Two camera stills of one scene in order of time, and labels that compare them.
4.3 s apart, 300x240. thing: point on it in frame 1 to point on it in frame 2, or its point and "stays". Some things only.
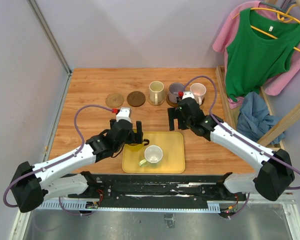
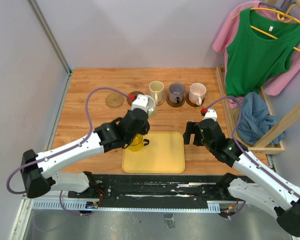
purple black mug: x=173 y=89 stays
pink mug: x=198 y=90 stays
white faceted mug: x=153 y=154 to x=151 y=106
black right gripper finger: x=174 y=113 to x=192 y=128
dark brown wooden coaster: x=136 y=99 stays
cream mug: x=156 y=92 stays
